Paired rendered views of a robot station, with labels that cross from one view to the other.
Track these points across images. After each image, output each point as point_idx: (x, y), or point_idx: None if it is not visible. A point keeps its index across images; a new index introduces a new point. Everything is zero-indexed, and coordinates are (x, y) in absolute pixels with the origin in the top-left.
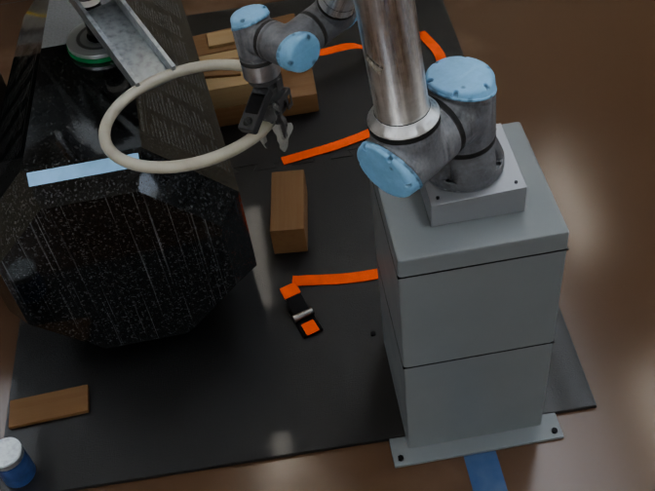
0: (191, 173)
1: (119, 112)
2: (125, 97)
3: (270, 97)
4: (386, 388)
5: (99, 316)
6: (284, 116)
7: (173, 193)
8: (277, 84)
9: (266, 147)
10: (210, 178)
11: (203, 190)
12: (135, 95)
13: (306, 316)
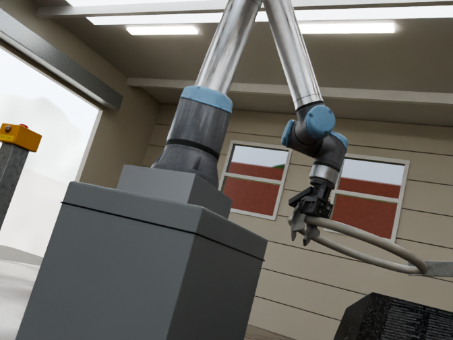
0: (358, 324)
1: (385, 265)
2: (397, 264)
3: (307, 191)
4: None
5: None
6: (298, 206)
7: (345, 324)
8: (318, 191)
9: (303, 243)
10: (356, 336)
11: (348, 337)
12: (402, 268)
13: None
